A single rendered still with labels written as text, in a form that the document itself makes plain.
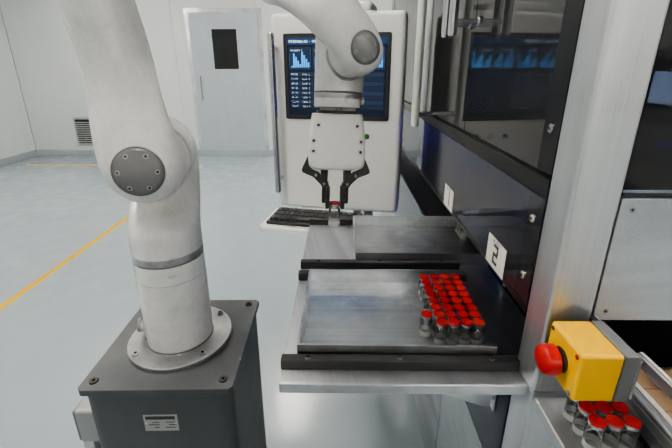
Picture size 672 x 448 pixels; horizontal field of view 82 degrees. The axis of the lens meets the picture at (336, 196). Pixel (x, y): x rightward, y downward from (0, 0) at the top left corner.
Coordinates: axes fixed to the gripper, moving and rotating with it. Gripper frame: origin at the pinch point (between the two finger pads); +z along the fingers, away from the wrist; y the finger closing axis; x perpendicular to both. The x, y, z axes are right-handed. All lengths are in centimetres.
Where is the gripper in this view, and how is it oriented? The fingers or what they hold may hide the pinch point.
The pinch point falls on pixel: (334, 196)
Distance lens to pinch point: 70.8
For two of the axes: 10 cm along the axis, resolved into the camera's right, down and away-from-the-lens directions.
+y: -10.0, -0.2, -0.6
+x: 0.6, 2.2, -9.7
